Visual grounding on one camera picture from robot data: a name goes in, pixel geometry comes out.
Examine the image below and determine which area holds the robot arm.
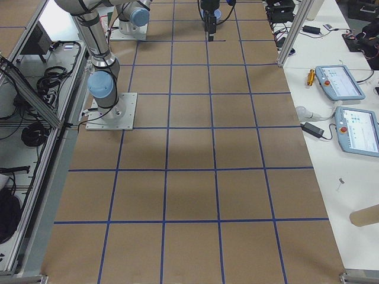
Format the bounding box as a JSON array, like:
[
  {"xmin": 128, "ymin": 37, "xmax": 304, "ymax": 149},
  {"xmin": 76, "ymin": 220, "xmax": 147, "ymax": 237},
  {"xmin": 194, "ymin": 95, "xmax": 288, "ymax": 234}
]
[
  {"xmin": 116, "ymin": 1, "xmax": 220, "ymax": 41},
  {"xmin": 56, "ymin": 0, "xmax": 126, "ymax": 122}
]

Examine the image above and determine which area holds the far teach pendant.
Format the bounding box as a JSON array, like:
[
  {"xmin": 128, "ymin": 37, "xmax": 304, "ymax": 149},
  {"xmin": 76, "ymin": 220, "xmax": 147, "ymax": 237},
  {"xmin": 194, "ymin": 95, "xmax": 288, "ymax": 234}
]
[{"xmin": 315, "ymin": 65, "xmax": 365, "ymax": 101}]

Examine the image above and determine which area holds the teach pendant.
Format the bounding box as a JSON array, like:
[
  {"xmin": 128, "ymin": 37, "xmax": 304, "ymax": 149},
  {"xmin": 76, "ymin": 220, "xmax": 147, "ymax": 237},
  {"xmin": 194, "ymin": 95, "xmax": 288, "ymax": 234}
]
[
  {"xmin": 315, "ymin": 65, "xmax": 365, "ymax": 101},
  {"xmin": 335, "ymin": 106, "xmax": 378, "ymax": 157}
]

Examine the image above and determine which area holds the aluminium frame post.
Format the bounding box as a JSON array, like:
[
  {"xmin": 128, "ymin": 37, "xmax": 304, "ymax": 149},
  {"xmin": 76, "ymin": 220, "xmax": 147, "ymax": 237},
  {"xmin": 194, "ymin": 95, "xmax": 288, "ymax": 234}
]
[{"xmin": 277, "ymin": 0, "xmax": 314, "ymax": 67}]

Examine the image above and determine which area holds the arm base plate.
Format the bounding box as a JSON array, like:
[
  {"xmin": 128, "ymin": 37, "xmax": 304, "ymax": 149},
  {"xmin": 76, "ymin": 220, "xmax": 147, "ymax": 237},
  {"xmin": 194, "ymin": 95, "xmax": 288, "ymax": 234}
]
[
  {"xmin": 110, "ymin": 20, "xmax": 148, "ymax": 41},
  {"xmin": 85, "ymin": 92, "xmax": 137, "ymax": 131}
]

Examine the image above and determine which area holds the black power adapter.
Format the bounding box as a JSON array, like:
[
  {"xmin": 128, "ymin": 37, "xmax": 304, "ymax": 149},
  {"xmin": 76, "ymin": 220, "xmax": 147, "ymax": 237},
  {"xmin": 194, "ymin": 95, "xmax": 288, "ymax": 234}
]
[{"xmin": 300, "ymin": 122, "xmax": 324, "ymax": 138}]

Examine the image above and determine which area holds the near teach pendant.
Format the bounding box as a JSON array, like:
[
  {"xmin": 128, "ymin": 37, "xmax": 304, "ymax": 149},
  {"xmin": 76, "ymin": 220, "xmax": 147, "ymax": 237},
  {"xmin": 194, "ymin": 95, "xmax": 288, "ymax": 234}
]
[{"xmin": 335, "ymin": 106, "xmax": 378, "ymax": 157}]

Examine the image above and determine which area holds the cardboard tube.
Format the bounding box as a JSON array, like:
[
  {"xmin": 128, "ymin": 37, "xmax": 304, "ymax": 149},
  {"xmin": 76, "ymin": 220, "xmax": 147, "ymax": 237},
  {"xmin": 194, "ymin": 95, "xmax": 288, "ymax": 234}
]
[{"xmin": 349, "ymin": 205, "xmax": 379, "ymax": 227}]

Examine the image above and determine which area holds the yellow tool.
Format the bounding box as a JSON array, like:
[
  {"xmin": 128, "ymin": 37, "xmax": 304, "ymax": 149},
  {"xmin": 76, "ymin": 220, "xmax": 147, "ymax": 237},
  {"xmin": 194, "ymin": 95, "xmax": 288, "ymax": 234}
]
[{"xmin": 307, "ymin": 69, "xmax": 315, "ymax": 86}]

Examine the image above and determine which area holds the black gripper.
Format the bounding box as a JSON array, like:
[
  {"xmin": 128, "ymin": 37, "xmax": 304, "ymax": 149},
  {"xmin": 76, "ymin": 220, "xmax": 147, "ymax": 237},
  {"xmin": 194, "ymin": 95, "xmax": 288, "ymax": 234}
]
[{"xmin": 200, "ymin": 0, "xmax": 220, "ymax": 41}]

